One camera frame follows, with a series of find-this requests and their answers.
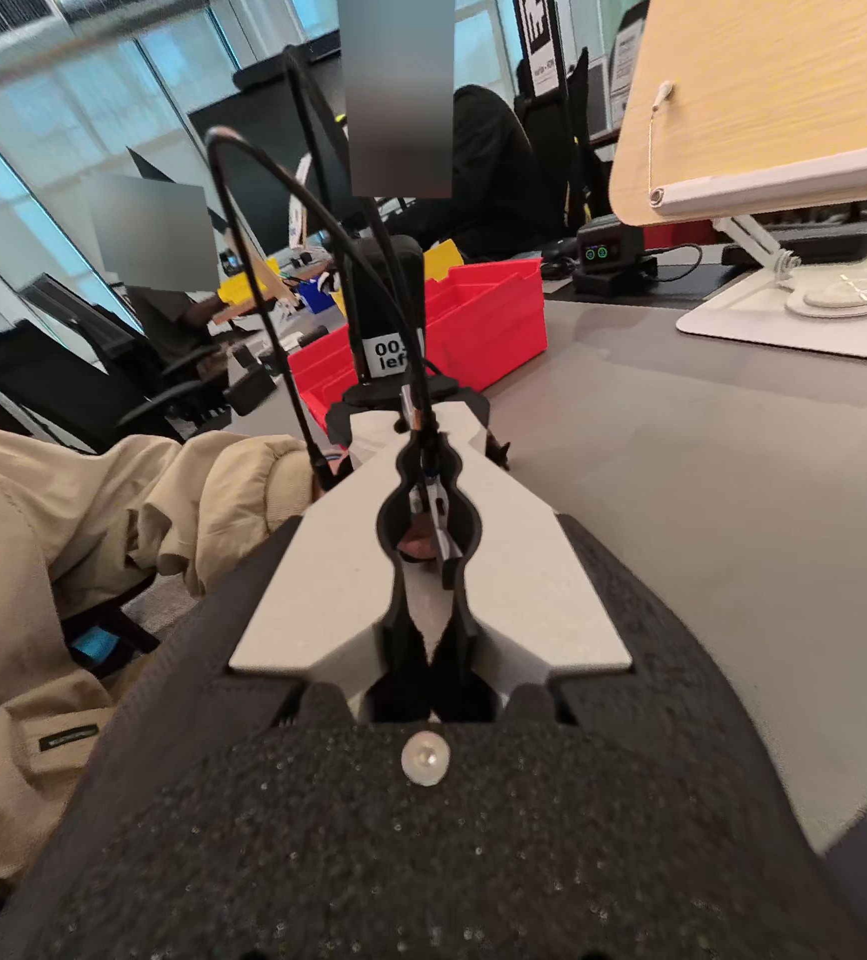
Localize person's left forearm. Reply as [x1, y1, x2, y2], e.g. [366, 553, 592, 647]
[51, 431, 324, 597]

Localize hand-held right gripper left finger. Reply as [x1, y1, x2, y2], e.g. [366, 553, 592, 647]
[228, 433, 435, 721]

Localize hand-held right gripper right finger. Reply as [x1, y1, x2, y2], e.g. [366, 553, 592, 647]
[433, 433, 634, 721]

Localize blue plastic bin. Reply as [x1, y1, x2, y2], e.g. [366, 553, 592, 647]
[298, 273, 342, 315]

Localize black device with green lights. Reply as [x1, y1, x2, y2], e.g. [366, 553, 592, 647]
[573, 213, 661, 296]

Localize black and white sign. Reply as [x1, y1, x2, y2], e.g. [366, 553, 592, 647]
[514, 0, 568, 100]

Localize black USB cable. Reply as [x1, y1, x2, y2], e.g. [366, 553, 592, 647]
[280, 45, 442, 459]
[205, 126, 423, 492]

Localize black monitor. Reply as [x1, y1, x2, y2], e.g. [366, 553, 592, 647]
[188, 88, 354, 258]

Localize black office chair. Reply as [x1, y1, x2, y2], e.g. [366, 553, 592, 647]
[0, 318, 183, 456]

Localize red plastic bin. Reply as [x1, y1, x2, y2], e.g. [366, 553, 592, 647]
[287, 257, 549, 434]

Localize grey desk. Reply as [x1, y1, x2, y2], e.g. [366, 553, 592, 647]
[227, 240, 867, 856]

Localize yellow plastic bin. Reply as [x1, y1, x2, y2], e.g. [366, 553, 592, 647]
[216, 258, 285, 306]
[423, 238, 465, 284]

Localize person's beige jacket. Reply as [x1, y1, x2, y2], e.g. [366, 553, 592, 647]
[0, 397, 202, 886]

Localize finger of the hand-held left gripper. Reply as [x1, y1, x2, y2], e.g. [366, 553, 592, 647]
[433, 401, 490, 457]
[349, 411, 412, 477]

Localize wooden tilting board stand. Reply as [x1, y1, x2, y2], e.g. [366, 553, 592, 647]
[608, 0, 867, 366]

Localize flat black box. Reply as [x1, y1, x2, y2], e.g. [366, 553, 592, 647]
[720, 217, 867, 269]

